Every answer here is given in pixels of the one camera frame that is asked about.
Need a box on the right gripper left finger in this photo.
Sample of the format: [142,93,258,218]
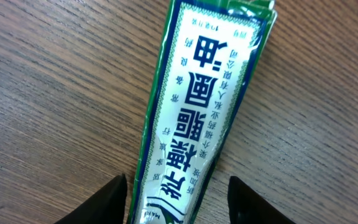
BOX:
[55,174,127,224]

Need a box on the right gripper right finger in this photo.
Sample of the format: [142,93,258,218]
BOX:
[227,176,295,224]

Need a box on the green white gum pack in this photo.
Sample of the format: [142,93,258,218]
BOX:
[127,0,277,224]

